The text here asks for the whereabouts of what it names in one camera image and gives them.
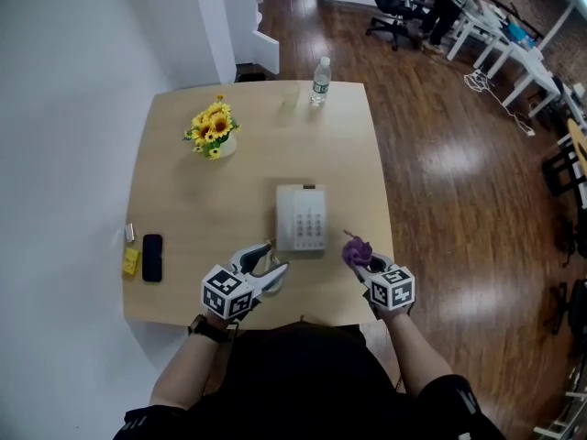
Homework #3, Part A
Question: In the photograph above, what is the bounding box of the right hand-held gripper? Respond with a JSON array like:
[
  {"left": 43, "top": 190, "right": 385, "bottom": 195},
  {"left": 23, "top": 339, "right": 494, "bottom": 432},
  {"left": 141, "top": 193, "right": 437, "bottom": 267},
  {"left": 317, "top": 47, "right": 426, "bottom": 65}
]
[{"left": 348, "top": 253, "right": 416, "bottom": 321}]

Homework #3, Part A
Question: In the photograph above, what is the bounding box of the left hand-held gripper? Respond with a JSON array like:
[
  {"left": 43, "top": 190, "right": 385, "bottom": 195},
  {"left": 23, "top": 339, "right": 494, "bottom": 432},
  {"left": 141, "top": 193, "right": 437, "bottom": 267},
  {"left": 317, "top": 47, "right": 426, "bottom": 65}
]
[{"left": 201, "top": 244, "right": 290, "bottom": 325}]

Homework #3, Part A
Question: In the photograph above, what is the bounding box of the purple cloth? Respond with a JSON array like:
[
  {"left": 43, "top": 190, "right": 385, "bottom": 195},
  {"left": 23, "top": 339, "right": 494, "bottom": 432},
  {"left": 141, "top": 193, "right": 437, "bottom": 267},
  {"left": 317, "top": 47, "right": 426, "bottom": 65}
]
[{"left": 342, "top": 229, "right": 374, "bottom": 268}]

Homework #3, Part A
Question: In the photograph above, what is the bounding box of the white desk phone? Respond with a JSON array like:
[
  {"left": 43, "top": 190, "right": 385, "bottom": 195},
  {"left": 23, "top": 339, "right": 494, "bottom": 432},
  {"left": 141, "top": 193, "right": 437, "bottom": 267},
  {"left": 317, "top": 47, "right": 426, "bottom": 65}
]
[{"left": 274, "top": 183, "right": 328, "bottom": 253}]

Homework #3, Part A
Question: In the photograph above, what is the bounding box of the person's right forearm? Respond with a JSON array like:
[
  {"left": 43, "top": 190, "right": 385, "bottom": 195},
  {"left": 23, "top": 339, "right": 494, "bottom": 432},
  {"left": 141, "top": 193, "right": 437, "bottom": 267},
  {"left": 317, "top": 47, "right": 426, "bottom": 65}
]
[{"left": 379, "top": 312, "right": 456, "bottom": 399}]

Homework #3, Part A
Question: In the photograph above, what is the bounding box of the person's left forearm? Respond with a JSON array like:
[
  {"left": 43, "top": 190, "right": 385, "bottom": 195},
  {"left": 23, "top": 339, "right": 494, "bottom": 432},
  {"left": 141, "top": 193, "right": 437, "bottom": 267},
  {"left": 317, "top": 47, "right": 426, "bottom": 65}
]
[{"left": 148, "top": 316, "right": 230, "bottom": 413}]

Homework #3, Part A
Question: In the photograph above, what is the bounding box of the black wristwatch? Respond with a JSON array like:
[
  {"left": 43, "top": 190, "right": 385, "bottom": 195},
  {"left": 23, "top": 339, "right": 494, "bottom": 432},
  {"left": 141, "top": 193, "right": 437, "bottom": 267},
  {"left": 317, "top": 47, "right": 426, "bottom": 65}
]
[{"left": 187, "top": 313, "right": 232, "bottom": 344}]

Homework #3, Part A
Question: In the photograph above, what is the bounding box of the black smartphone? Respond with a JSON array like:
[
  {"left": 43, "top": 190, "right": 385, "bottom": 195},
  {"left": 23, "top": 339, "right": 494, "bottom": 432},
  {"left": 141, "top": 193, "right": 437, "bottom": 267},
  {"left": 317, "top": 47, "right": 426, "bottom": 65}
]
[{"left": 141, "top": 233, "right": 164, "bottom": 284}]

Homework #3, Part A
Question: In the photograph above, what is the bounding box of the white flower vase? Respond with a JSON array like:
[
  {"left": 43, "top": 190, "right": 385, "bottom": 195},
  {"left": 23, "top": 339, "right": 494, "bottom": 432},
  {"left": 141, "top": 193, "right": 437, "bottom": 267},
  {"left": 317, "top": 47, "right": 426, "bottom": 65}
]
[{"left": 214, "top": 131, "right": 238, "bottom": 159}]

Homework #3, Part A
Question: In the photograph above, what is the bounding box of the person's black shirt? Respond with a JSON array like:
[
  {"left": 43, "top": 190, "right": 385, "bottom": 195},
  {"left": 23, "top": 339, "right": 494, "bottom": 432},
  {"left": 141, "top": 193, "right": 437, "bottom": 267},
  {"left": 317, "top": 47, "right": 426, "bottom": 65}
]
[{"left": 112, "top": 321, "right": 508, "bottom": 440}]

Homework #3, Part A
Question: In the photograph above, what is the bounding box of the small yellow box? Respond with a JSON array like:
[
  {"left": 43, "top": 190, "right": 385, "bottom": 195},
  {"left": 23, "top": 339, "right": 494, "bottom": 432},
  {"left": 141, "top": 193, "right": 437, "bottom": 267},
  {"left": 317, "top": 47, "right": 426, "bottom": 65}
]
[{"left": 121, "top": 247, "right": 141, "bottom": 277}]

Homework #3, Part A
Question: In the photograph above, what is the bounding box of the yellow sunflower bouquet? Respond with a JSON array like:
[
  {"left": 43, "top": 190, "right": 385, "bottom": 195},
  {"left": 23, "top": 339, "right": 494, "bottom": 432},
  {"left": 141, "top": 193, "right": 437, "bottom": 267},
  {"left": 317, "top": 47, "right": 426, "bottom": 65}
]
[{"left": 183, "top": 93, "right": 242, "bottom": 160}]

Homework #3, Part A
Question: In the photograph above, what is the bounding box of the clear drinking glass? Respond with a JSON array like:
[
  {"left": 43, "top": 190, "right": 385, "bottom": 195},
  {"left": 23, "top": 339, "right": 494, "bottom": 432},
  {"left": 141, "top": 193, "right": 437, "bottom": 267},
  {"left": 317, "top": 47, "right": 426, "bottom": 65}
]
[{"left": 280, "top": 82, "right": 303, "bottom": 114}]

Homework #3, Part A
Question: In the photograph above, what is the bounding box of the clear plastic water bottle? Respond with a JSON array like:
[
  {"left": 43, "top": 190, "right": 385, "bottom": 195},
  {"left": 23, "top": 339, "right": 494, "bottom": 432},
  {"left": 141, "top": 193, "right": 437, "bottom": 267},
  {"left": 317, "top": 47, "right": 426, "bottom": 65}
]
[{"left": 309, "top": 56, "right": 332, "bottom": 108}]

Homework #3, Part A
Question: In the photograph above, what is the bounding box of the black equipment stand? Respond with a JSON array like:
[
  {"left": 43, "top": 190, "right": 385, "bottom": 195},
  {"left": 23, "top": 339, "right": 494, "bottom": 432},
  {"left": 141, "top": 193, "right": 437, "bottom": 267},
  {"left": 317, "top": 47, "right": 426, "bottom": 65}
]
[{"left": 544, "top": 278, "right": 587, "bottom": 338}]

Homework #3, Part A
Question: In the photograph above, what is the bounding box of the black slatted chair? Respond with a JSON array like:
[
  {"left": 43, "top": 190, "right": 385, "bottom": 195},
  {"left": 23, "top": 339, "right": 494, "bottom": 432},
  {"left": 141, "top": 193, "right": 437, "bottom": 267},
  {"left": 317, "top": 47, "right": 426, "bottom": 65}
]
[{"left": 541, "top": 143, "right": 587, "bottom": 201}]

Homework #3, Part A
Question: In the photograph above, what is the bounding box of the white partition cabinet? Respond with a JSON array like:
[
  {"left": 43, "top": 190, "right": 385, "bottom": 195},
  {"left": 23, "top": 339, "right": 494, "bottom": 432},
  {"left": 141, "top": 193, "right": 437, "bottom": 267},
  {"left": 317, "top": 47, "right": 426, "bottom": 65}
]
[{"left": 218, "top": 0, "right": 282, "bottom": 78}]

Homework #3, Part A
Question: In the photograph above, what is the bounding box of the round wooden table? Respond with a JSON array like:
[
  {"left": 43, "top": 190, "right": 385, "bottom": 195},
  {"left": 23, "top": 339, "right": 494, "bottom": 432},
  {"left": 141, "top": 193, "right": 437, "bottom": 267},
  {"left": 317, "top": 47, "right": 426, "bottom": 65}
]
[{"left": 565, "top": 116, "right": 587, "bottom": 167}]

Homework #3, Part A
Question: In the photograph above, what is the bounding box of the white long table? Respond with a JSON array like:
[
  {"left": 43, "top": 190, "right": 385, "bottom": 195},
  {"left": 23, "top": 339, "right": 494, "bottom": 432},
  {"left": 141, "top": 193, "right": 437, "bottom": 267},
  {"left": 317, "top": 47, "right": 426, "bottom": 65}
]
[{"left": 446, "top": 0, "right": 564, "bottom": 119}]

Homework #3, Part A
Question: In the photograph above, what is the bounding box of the black office chair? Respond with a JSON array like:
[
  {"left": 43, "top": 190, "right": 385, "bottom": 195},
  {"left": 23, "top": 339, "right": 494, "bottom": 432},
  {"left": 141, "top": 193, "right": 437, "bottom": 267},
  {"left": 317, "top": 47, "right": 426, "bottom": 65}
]
[{"left": 364, "top": 0, "right": 431, "bottom": 52}]

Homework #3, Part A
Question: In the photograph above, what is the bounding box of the white coiled phone cord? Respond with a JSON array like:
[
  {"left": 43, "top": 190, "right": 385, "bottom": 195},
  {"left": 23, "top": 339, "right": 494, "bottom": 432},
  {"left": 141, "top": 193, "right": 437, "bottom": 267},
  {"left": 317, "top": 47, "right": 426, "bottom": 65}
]
[{"left": 265, "top": 238, "right": 285, "bottom": 295}]

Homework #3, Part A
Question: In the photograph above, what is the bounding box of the white cable on floor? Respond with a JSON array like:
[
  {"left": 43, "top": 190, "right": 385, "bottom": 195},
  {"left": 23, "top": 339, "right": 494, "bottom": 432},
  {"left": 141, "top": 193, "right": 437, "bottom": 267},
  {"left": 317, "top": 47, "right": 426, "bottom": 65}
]
[{"left": 463, "top": 68, "right": 537, "bottom": 138}]

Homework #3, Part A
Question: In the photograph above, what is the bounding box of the white metal frame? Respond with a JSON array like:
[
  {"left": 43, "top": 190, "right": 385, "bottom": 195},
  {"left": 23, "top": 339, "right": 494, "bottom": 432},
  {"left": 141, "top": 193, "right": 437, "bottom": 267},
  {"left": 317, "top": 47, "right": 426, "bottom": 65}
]
[{"left": 533, "top": 363, "right": 587, "bottom": 440}]

